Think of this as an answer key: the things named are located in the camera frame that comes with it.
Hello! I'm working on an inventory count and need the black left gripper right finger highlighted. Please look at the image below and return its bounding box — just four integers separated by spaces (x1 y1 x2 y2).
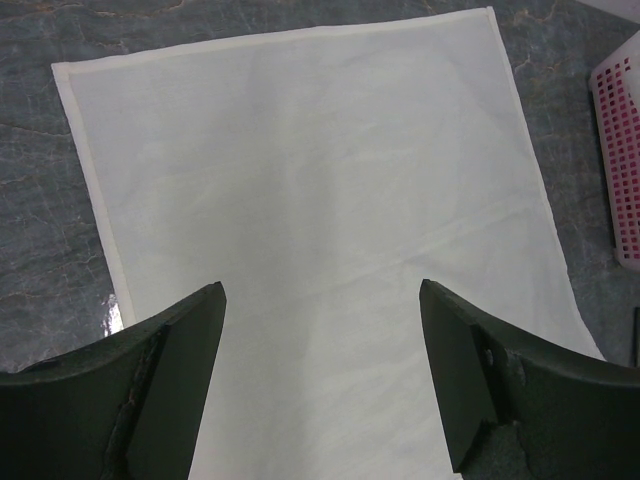
419 280 639 479

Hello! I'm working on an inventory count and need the white plastic basket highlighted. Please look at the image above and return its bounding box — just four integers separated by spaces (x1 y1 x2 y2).
589 34 640 271

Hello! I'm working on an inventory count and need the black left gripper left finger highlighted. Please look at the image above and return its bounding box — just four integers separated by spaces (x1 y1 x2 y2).
1 283 226 479

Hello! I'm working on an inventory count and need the cream cloth napkin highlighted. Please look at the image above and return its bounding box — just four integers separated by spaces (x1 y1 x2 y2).
52 7 600 479

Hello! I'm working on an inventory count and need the black spoon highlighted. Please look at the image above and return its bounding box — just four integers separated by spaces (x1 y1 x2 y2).
631 307 640 368

